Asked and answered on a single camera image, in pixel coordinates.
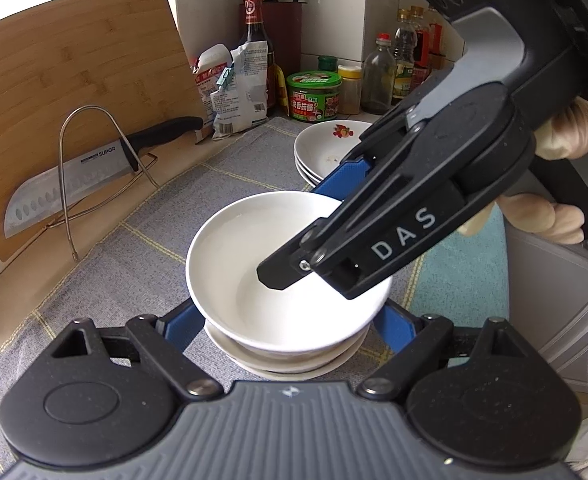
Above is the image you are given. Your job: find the dark soy sauce bottle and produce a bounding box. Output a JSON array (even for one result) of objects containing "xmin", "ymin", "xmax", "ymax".
[{"xmin": 236, "ymin": 0, "xmax": 277, "ymax": 111}]

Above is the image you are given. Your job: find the oil bottle yellow green label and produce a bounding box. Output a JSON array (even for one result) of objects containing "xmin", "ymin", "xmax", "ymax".
[{"xmin": 393, "ymin": 8, "xmax": 421, "ymax": 106}]

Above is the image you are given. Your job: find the white plastic food bag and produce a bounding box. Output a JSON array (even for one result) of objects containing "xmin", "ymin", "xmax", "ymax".
[{"xmin": 209, "ymin": 40, "xmax": 269, "ymax": 141}]

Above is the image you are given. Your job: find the person's right hand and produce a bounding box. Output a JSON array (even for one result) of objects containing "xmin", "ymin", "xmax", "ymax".
[{"xmin": 458, "ymin": 96, "xmax": 588, "ymax": 246}]

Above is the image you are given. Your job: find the green lidded sauce jar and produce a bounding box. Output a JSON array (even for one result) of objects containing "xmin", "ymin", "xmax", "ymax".
[{"xmin": 286, "ymin": 71, "xmax": 343, "ymax": 123}]

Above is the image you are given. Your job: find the bamboo cutting board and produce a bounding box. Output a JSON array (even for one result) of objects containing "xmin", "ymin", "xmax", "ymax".
[{"xmin": 0, "ymin": 0, "xmax": 209, "ymax": 263}]

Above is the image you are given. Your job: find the steel wire rack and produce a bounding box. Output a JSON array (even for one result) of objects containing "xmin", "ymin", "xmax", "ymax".
[{"xmin": 44, "ymin": 105, "xmax": 159, "ymax": 262}]

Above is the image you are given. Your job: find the white bowl with pink flowers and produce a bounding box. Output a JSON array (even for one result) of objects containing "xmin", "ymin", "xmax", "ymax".
[
  {"xmin": 214, "ymin": 345, "xmax": 365, "ymax": 376},
  {"xmin": 185, "ymin": 191, "xmax": 393, "ymax": 352},
  {"xmin": 204, "ymin": 320, "xmax": 369, "ymax": 368}
]

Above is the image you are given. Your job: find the red and white clipped packet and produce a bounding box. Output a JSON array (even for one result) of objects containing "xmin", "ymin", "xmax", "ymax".
[{"xmin": 189, "ymin": 45, "xmax": 235, "ymax": 143}]

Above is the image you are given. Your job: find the white cabinet front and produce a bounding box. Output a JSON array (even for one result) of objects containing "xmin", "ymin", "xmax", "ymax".
[{"xmin": 504, "ymin": 220, "xmax": 588, "ymax": 391}]

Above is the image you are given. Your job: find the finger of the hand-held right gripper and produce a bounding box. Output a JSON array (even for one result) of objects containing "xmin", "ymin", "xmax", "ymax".
[
  {"xmin": 256, "ymin": 122, "xmax": 477, "ymax": 301},
  {"xmin": 311, "ymin": 106, "xmax": 415, "ymax": 202}
]

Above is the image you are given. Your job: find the spice jar with yellow lid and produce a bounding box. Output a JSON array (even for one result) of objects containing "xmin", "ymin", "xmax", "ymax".
[{"xmin": 337, "ymin": 64, "xmax": 362, "ymax": 115}]

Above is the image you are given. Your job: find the dark red knife block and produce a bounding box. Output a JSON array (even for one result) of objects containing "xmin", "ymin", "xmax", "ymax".
[{"xmin": 261, "ymin": 1, "xmax": 305, "ymax": 106}]

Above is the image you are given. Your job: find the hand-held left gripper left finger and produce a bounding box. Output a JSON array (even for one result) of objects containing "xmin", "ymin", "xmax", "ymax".
[{"xmin": 48, "ymin": 304, "xmax": 225, "ymax": 402}]

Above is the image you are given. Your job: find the glass bottle with red cap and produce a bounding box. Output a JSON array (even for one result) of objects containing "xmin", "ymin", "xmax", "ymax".
[{"xmin": 360, "ymin": 33, "xmax": 397, "ymax": 116}]

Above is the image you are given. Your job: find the bottle with gold cap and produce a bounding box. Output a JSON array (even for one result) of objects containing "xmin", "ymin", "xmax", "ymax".
[{"xmin": 410, "ymin": 5, "xmax": 431, "ymax": 68}]

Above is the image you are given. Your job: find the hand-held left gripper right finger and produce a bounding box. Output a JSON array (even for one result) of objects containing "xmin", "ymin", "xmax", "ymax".
[{"xmin": 356, "ymin": 304, "xmax": 525, "ymax": 403}]

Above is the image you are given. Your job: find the grey and teal checked cloth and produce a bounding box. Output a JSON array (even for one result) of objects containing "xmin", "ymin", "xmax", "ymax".
[{"xmin": 0, "ymin": 115, "xmax": 510, "ymax": 461}]

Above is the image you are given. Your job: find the white plate with fruit print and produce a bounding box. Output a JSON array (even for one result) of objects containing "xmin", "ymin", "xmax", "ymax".
[
  {"xmin": 299, "ymin": 165, "xmax": 325, "ymax": 187},
  {"xmin": 295, "ymin": 155, "xmax": 327, "ymax": 183},
  {"xmin": 294, "ymin": 120, "xmax": 375, "ymax": 181}
]

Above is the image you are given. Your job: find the steel kitchen knife black handle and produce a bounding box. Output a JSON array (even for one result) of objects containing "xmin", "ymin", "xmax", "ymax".
[{"xmin": 4, "ymin": 116, "xmax": 205, "ymax": 240}]

